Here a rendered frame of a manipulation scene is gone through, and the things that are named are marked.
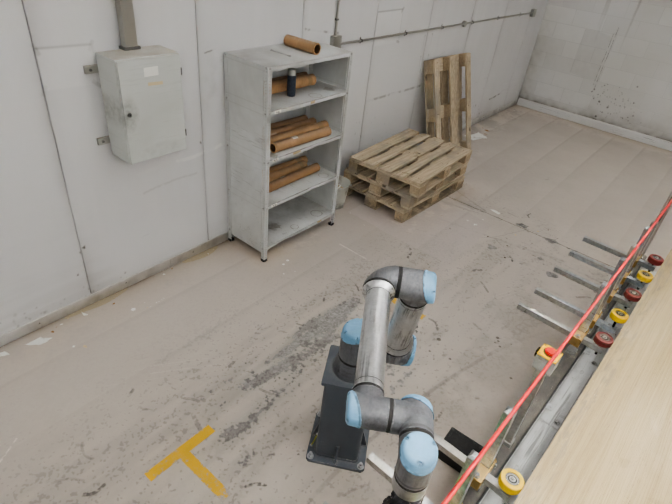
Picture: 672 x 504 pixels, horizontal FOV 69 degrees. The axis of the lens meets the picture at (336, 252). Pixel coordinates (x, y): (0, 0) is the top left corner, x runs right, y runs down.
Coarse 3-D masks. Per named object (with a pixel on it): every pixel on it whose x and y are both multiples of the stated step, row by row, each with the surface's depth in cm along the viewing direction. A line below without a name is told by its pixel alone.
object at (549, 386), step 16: (624, 288) 303; (608, 304) 287; (592, 336) 265; (576, 352) 251; (560, 368) 241; (544, 384) 231; (560, 384) 241; (544, 400) 223; (528, 416) 215; (512, 448) 201; (480, 496) 182
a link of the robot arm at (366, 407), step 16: (384, 272) 172; (368, 288) 170; (384, 288) 168; (368, 304) 162; (384, 304) 162; (368, 320) 156; (384, 320) 156; (368, 336) 150; (384, 336) 151; (368, 352) 144; (384, 352) 147; (368, 368) 139; (384, 368) 143; (368, 384) 134; (352, 400) 129; (368, 400) 130; (384, 400) 130; (352, 416) 128; (368, 416) 128; (384, 416) 128
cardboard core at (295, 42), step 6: (288, 36) 364; (294, 36) 363; (288, 42) 364; (294, 42) 361; (300, 42) 358; (306, 42) 355; (312, 42) 354; (300, 48) 360; (306, 48) 356; (312, 48) 352; (318, 48) 358
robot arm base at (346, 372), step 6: (336, 360) 236; (342, 360) 231; (336, 366) 235; (342, 366) 232; (348, 366) 230; (354, 366) 229; (336, 372) 235; (342, 372) 232; (348, 372) 231; (354, 372) 231; (342, 378) 233; (348, 378) 232; (354, 378) 231
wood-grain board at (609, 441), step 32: (640, 320) 246; (608, 352) 224; (640, 352) 226; (608, 384) 208; (640, 384) 210; (576, 416) 192; (608, 416) 194; (640, 416) 195; (576, 448) 180; (608, 448) 181; (640, 448) 183; (544, 480) 168; (576, 480) 169; (608, 480) 171; (640, 480) 172
